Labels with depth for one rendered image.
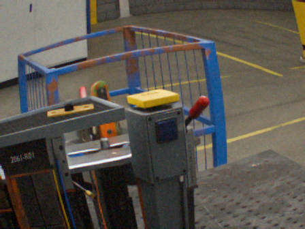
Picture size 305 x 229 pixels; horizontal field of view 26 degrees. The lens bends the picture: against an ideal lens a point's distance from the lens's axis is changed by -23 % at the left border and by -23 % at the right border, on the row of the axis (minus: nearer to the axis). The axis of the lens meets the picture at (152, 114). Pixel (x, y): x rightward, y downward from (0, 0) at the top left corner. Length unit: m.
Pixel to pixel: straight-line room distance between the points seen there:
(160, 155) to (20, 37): 8.12
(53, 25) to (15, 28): 0.67
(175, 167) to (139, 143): 0.07
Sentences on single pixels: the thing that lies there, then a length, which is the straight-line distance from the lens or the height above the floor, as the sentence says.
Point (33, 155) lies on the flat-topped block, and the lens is 1.16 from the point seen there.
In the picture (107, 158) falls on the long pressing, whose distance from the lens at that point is 1.53.
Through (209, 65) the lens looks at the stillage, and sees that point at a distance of 3.45.
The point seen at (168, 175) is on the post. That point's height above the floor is 1.04.
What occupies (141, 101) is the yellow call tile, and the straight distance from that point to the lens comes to 1.24.
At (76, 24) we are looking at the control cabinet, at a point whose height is 0.60.
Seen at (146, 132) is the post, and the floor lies 1.11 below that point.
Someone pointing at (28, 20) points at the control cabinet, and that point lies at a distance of 9.32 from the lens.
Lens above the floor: 1.41
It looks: 13 degrees down
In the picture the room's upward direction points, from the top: 7 degrees counter-clockwise
